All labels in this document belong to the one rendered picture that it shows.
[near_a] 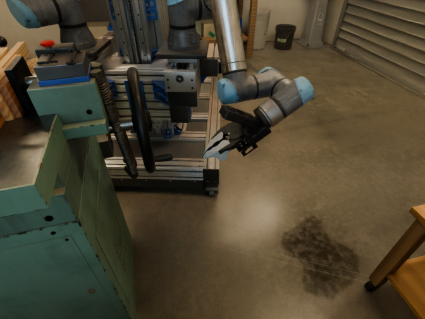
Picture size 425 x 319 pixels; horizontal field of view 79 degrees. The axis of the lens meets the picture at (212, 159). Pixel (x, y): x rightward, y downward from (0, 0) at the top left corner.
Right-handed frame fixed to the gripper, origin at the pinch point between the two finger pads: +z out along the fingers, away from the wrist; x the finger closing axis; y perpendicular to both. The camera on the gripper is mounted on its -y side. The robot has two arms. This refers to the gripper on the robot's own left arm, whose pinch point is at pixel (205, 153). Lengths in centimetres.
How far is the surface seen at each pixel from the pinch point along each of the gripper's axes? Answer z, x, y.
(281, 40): -149, 269, 159
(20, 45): 29, 47, -42
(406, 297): -28, -44, 78
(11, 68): 19.9, 8.2, -43.5
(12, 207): 27.3, -18.8, -32.6
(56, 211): 30.7, -11.7, -22.2
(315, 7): -209, 273, 152
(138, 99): 3.2, -0.2, -25.6
